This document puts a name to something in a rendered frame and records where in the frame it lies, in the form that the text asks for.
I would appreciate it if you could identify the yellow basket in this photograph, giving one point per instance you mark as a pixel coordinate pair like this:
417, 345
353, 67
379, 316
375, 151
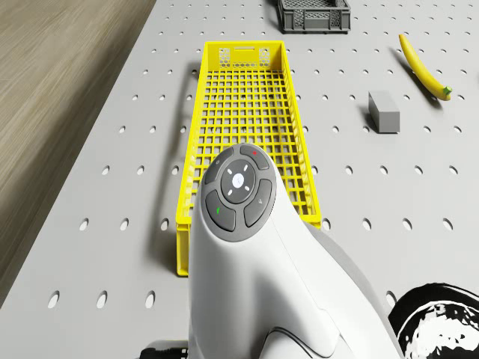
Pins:
243, 108

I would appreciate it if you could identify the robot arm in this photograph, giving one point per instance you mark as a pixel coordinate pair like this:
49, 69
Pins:
258, 284

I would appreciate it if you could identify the grey cube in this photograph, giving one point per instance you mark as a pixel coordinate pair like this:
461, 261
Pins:
383, 114

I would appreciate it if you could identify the banana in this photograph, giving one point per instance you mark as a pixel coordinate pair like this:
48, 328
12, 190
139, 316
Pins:
421, 69

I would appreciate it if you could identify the dark grey basket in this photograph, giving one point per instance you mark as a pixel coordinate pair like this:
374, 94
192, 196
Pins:
314, 18

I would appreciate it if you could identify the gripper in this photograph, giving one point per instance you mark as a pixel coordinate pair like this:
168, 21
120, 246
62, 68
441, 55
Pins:
164, 352

